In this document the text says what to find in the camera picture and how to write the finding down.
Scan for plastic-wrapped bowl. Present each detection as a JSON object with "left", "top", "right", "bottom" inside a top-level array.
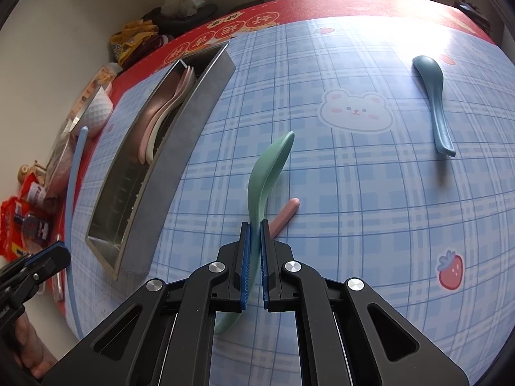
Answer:
[{"left": 44, "top": 133, "right": 81, "bottom": 210}]

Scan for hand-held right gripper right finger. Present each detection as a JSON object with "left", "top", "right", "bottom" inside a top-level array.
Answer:
[{"left": 259, "top": 219, "right": 469, "bottom": 386}]

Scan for metal utensil tray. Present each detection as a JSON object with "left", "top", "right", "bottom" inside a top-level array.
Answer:
[{"left": 85, "top": 41, "right": 236, "bottom": 282}]

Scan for green spoon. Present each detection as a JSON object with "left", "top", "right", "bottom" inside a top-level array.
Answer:
[{"left": 213, "top": 131, "right": 296, "bottom": 334}]

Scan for orange snack packet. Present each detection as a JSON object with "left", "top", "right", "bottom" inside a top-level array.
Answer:
[{"left": 72, "top": 64, "right": 121, "bottom": 117}]

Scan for black bin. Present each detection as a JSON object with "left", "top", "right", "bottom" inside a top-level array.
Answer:
[{"left": 143, "top": 4, "right": 218, "bottom": 36}]

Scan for clear plastic bag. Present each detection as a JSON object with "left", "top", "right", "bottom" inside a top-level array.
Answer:
[{"left": 161, "top": 0, "right": 206, "bottom": 19}]

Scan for pink spoon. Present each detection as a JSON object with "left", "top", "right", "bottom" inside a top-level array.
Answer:
[{"left": 139, "top": 66, "right": 196, "bottom": 161}]

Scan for blue spoon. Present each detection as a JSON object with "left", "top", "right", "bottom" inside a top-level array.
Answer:
[{"left": 412, "top": 55, "right": 457, "bottom": 158}]

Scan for maroon clothes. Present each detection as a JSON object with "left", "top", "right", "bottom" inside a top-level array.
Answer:
[{"left": 121, "top": 34, "right": 173, "bottom": 69}]

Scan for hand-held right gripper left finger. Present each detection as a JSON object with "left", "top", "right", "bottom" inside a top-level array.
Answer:
[{"left": 42, "top": 221, "right": 253, "bottom": 386}]

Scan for blue chopstick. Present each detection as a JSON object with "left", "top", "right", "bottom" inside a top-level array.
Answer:
[{"left": 64, "top": 126, "right": 90, "bottom": 259}]

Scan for person's left hand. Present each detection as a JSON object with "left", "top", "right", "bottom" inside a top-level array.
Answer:
[{"left": 13, "top": 313, "right": 58, "bottom": 379}]

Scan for pink chopstick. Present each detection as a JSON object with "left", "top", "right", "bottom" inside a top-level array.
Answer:
[{"left": 267, "top": 198, "right": 302, "bottom": 243}]

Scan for beige spoon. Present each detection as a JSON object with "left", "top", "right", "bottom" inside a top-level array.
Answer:
[{"left": 145, "top": 100, "right": 191, "bottom": 166}]

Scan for red snack packets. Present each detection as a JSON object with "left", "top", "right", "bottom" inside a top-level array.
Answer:
[{"left": 0, "top": 173, "right": 53, "bottom": 263}]

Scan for yellow clothes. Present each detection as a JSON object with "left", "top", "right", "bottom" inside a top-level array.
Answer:
[{"left": 110, "top": 20, "right": 159, "bottom": 67}]

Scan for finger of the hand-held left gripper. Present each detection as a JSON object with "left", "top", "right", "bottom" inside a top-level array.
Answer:
[
  {"left": 0, "top": 258, "right": 42, "bottom": 311},
  {"left": 25, "top": 241, "right": 72, "bottom": 286}
]

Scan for small tan figurine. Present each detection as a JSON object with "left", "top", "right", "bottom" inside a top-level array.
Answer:
[{"left": 16, "top": 161, "right": 47, "bottom": 186}]

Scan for white bowl with soup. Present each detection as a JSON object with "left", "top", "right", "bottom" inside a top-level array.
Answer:
[{"left": 70, "top": 88, "right": 113, "bottom": 139}]

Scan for red printed tablecloth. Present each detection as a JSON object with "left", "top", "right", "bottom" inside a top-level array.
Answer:
[{"left": 44, "top": 0, "right": 500, "bottom": 302}]

